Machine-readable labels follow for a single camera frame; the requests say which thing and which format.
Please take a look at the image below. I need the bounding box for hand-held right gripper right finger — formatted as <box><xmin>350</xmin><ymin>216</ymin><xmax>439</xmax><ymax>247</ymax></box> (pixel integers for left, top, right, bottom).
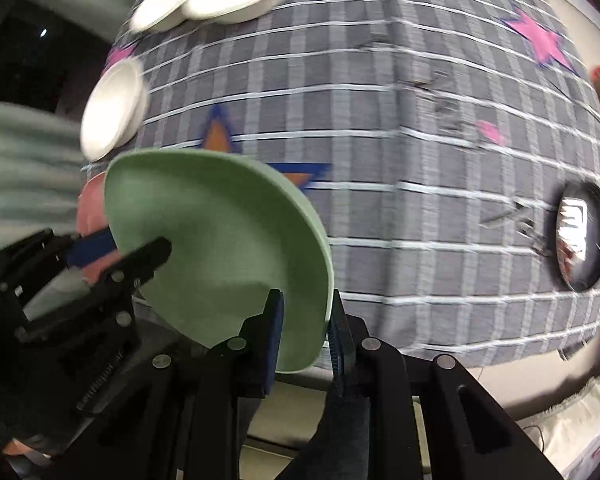
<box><xmin>327</xmin><ymin>289</ymin><xmax>563</xmax><ymax>480</ymax></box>

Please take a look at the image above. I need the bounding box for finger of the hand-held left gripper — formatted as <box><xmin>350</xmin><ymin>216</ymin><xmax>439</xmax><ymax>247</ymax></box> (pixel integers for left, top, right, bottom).
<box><xmin>66</xmin><ymin>238</ymin><xmax>119</xmax><ymax>281</ymax></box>
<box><xmin>92</xmin><ymin>251</ymin><xmax>173</xmax><ymax>307</ymax></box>

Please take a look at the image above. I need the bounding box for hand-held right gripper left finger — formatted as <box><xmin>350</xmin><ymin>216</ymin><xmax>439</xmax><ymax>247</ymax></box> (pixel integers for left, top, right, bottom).
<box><xmin>60</xmin><ymin>289</ymin><xmax>286</xmax><ymax>480</ymax></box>

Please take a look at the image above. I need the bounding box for pink plastic bowl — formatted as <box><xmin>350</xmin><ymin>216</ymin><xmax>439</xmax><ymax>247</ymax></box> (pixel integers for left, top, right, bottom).
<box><xmin>75</xmin><ymin>170</ymin><xmax>112</xmax><ymax>283</ymax></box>

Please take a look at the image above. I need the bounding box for green plastic bowl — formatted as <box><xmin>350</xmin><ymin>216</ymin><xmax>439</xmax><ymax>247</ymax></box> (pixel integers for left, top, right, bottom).
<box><xmin>104</xmin><ymin>150</ymin><xmax>335</xmax><ymax>374</ymax></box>

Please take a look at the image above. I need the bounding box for person's left forearm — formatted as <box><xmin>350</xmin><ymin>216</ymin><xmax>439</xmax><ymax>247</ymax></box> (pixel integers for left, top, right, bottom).
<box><xmin>0</xmin><ymin>350</ymin><xmax>98</xmax><ymax>461</ymax></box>

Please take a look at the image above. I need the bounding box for person's leg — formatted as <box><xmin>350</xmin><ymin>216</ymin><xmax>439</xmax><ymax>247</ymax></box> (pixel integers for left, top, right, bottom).
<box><xmin>279</xmin><ymin>385</ymin><xmax>372</xmax><ymax>480</ymax></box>

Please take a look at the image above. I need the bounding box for pale green striped cloth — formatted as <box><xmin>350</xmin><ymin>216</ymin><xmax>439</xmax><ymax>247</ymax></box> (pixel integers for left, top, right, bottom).
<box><xmin>0</xmin><ymin>99</ymin><xmax>93</xmax><ymax>263</ymax></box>

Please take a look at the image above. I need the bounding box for grey plaid star tablecloth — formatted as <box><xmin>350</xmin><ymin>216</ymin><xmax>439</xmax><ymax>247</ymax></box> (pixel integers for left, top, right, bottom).
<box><xmin>82</xmin><ymin>0</ymin><xmax>600</xmax><ymax>368</ymax></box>

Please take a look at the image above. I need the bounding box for white cloth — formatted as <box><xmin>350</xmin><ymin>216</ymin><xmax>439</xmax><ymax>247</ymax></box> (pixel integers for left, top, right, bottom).
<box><xmin>527</xmin><ymin>367</ymin><xmax>600</xmax><ymax>480</ymax></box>

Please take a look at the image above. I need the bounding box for shiny metal bowl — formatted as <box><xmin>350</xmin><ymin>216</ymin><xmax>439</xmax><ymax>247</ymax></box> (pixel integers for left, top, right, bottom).
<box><xmin>554</xmin><ymin>180</ymin><xmax>600</xmax><ymax>292</ymax></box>

